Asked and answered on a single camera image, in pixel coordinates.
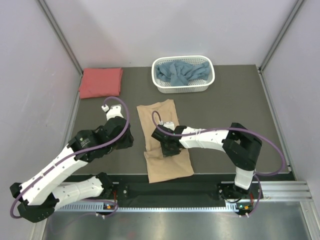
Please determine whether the beige t shirt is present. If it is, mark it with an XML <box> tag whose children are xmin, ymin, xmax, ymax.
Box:
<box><xmin>136</xmin><ymin>99</ymin><xmax>195</xmax><ymax>184</ymax></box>

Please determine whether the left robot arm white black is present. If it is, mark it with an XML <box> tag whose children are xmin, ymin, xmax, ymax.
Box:
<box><xmin>10</xmin><ymin>116</ymin><xmax>134</xmax><ymax>223</ymax></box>

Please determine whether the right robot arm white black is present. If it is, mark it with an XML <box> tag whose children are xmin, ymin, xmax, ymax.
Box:
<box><xmin>151</xmin><ymin>122</ymin><xmax>262</xmax><ymax>200</ymax></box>

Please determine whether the folded red t shirt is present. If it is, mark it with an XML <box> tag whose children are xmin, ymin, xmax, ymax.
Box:
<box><xmin>78</xmin><ymin>68</ymin><xmax>123</xmax><ymax>99</ymax></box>

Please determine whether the white perforated plastic basket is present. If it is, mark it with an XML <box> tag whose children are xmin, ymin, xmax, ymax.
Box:
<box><xmin>151</xmin><ymin>55</ymin><xmax>215</xmax><ymax>94</ymax></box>

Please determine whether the crumpled blue t shirt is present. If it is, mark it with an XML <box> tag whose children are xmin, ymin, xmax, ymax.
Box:
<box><xmin>155</xmin><ymin>60</ymin><xmax>211</xmax><ymax>87</ymax></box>

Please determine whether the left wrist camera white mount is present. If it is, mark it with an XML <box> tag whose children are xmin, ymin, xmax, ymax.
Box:
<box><xmin>101</xmin><ymin>104</ymin><xmax>124</xmax><ymax>121</ymax></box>

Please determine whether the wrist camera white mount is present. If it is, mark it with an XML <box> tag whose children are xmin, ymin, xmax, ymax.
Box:
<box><xmin>101</xmin><ymin>104</ymin><xmax>124</xmax><ymax>121</ymax></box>
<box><xmin>163</xmin><ymin>121</ymin><xmax>175</xmax><ymax>131</ymax></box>

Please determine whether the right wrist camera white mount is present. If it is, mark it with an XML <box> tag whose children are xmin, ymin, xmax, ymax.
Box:
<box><xmin>163</xmin><ymin>121</ymin><xmax>175</xmax><ymax>131</ymax></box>

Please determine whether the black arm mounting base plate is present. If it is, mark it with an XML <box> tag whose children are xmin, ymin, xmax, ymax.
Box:
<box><xmin>106</xmin><ymin>174</ymin><xmax>260</xmax><ymax>207</ymax></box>

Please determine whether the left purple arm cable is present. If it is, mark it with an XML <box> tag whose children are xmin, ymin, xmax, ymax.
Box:
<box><xmin>9</xmin><ymin>96</ymin><xmax>131</xmax><ymax>220</ymax></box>

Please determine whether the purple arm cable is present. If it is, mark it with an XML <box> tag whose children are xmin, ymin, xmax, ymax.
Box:
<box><xmin>9</xmin><ymin>96</ymin><xmax>131</xmax><ymax>220</ymax></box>
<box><xmin>151</xmin><ymin>110</ymin><xmax>287</xmax><ymax>218</ymax></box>

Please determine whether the white slotted cable duct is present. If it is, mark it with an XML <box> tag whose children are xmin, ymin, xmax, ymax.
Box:
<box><xmin>56</xmin><ymin>201</ymin><xmax>253</xmax><ymax>213</ymax></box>

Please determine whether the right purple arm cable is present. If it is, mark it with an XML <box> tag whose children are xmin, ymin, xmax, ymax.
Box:
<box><xmin>151</xmin><ymin>110</ymin><xmax>287</xmax><ymax>218</ymax></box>

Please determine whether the left aluminium corner post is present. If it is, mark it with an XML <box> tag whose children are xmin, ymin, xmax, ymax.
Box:
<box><xmin>35</xmin><ymin>0</ymin><xmax>83</xmax><ymax>75</ymax></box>

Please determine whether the aluminium corner post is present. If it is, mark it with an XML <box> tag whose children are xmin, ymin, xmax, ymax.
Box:
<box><xmin>257</xmin><ymin>0</ymin><xmax>306</xmax><ymax>74</ymax></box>
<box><xmin>35</xmin><ymin>0</ymin><xmax>83</xmax><ymax>75</ymax></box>

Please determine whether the aluminium front frame rail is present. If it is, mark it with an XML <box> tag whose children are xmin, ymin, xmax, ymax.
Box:
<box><xmin>261</xmin><ymin>181</ymin><xmax>313</xmax><ymax>202</ymax></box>

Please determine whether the right aluminium corner post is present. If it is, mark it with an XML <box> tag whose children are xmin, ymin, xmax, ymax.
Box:
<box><xmin>257</xmin><ymin>0</ymin><xmax>306</xmax><ymax>74</ymax></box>

